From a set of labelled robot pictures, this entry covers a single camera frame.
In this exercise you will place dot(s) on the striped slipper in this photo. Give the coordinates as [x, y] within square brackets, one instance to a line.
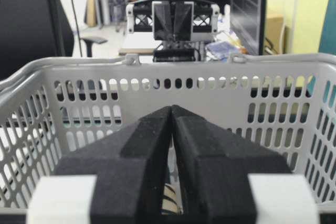
[169, 201]

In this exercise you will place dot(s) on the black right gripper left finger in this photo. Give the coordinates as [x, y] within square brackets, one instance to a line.
[118, 179]

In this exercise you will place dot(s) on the grey plastic shopping basket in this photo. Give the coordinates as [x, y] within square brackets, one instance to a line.
[54, 106]

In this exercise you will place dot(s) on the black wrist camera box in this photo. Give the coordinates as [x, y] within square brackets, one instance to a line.
[174, 55]

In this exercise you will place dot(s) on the teal cylinder object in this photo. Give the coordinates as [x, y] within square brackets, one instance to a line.
[327, 40]

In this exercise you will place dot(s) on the cardboard box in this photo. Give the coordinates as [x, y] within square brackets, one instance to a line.
[273, 26]

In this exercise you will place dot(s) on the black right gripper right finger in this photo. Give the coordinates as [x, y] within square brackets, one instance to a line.
[228, 179]

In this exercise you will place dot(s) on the black office chair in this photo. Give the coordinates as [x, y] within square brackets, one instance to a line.
[26, 34]

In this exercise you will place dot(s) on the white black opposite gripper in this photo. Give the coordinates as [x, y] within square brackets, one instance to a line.
[174, 20]

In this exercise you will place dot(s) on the black monitor panel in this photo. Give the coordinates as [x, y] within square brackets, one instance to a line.
[247, 21]

